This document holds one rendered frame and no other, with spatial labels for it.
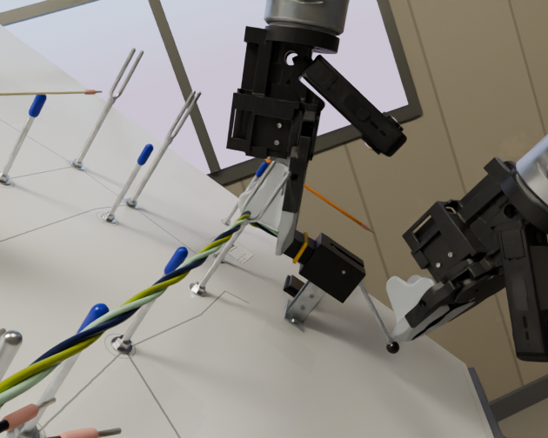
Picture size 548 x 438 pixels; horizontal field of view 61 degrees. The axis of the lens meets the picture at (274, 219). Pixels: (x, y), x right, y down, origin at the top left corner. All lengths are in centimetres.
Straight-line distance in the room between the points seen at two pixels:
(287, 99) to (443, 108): 148
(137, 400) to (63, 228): 18
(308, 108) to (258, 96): 5
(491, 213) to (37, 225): 39
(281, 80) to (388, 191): 136
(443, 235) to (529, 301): 9
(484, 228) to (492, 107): 158
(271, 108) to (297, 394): 25
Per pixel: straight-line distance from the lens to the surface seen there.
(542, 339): 44
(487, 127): 200
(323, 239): 49
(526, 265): 44
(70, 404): 30
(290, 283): 56
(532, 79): 215
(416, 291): 49
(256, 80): 45
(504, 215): 45
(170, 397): 33
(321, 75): 44
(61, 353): 18
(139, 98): 163
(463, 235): 45
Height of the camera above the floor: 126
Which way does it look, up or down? 7 degrees down
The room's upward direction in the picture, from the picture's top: 19 degrees counter-clockwise
